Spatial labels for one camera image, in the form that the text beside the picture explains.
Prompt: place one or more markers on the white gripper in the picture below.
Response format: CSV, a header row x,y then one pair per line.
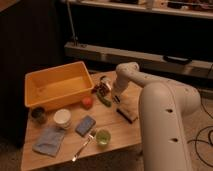
x,y
118,88

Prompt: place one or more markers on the wooden scrub brush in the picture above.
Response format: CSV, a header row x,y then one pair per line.
x,y
127,114

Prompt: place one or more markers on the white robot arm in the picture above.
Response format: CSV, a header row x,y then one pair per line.
x,y
162,104

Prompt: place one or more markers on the dark grapes toy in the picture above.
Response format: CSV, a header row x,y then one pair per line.
x,y
102,87

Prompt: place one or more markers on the green cucumber toy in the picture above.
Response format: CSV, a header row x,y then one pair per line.
x,y
103,100

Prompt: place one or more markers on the red apple toy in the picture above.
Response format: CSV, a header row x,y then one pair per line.
x,y
87,102

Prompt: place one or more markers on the blue sponge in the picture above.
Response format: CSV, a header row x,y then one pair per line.
x,y
85,125

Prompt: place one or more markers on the green cup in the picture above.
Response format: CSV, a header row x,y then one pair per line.
x,y
103,137

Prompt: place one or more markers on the metal stand pole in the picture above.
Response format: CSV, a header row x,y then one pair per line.
x,y
74,37

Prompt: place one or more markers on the silver fork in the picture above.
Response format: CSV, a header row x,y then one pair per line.
x,y
91,136

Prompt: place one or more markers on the yellow plastic bin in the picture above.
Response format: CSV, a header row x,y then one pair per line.
x,y
59,86

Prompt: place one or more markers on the dark small cup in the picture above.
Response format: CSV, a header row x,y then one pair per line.
x,y
38,115

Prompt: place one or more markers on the blue folded cloth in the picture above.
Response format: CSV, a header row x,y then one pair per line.
x,y
49,141

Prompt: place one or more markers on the grey metal rail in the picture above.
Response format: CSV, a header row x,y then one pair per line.
x,y
194,68

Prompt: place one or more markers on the wall shelf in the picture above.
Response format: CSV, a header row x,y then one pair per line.
x,y
150,6

